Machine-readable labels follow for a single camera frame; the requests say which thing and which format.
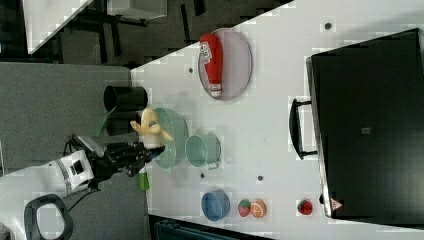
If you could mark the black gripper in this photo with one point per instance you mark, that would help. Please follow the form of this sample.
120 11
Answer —
121 157

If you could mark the peeled toy banana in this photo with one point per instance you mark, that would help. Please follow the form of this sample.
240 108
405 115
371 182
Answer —
150 130

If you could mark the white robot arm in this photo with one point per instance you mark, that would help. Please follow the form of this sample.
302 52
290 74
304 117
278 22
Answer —
32 199

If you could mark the green mug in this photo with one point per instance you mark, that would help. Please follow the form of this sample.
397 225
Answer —
203 150

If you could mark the green marker bottle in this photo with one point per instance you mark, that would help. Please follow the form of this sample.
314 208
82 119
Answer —
143 179

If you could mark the lower black cylinder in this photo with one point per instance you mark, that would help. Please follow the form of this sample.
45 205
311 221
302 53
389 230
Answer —
119 123

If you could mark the black cylinder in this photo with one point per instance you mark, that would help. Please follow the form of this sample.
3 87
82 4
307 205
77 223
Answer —
119 123
125 98

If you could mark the upper black cylinder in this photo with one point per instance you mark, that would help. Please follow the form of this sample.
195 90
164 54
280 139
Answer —
125 98

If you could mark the blue cup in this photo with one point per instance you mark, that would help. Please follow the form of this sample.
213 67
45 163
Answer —
215 205

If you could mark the red ketchup bottle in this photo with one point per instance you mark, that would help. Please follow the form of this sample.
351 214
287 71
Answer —
211 55

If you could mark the grey oval plate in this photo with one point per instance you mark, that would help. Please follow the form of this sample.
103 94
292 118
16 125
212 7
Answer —
237 65

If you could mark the toy orange half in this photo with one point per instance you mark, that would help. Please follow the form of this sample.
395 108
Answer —
258 208

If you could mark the red toy strawberry near oven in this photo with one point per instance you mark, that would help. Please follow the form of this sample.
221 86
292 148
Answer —
305 207

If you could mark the white background table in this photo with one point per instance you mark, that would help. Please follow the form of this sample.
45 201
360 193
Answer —
44 18

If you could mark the black oven appliance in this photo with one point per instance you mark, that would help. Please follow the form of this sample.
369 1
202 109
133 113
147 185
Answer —
367 104

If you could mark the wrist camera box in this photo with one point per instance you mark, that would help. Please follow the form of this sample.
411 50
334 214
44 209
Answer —
88 144

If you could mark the black oven door handle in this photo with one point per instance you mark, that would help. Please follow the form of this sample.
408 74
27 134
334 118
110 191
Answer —
295 129

